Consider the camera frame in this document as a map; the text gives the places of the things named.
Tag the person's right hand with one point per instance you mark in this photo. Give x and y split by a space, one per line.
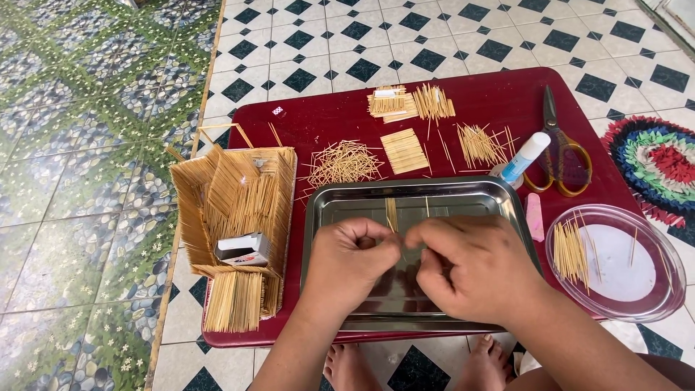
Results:
488 271

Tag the person's left hand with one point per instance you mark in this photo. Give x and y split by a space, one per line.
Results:
342 271

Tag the single toothpick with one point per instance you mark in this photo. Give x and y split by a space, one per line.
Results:
403 251

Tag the pink eraser stick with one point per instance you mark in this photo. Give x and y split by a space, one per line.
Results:
535 217

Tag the small toothpick bundle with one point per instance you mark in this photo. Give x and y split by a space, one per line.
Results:
391 213

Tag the toothpick group in lid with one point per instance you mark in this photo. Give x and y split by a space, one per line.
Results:
570 252

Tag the person's right foot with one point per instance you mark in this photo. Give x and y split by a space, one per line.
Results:
483 363

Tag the person's foot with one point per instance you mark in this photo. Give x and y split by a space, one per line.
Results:
483 363
347 368

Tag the person's left foot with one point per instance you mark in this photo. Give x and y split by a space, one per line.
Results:
347 368

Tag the white cloth scrap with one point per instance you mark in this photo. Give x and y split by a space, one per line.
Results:
522 363

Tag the stainless steel tray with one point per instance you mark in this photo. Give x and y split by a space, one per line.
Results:
412 203

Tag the small white cardboard box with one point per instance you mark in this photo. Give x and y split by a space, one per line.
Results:
244 251

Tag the loose tangled toothpick pile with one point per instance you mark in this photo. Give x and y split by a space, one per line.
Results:
343 163

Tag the toothpick model house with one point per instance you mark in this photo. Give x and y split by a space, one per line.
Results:
239 217

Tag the white blue glue bottle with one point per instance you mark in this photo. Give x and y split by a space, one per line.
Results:
524 157

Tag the scattered toothpick heap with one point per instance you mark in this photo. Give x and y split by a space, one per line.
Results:
480 145

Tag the clear plastic round lid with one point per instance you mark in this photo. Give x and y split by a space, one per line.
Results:
619 266

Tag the flat glued toothpick panel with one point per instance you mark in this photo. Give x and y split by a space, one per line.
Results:
404 151

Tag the red low table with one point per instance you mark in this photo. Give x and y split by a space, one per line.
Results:
336 119

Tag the toothpick panel with white strip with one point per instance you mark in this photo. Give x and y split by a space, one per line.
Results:
388 102

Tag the fanned toothpick panel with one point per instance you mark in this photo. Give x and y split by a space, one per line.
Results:
433 101

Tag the multicoloured rag rug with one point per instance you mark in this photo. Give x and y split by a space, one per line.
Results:
654 168

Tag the person's right leg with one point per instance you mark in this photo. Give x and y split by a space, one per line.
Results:
670 372

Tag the green pebble pattern floor mat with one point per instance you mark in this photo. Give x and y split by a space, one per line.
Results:
92 190

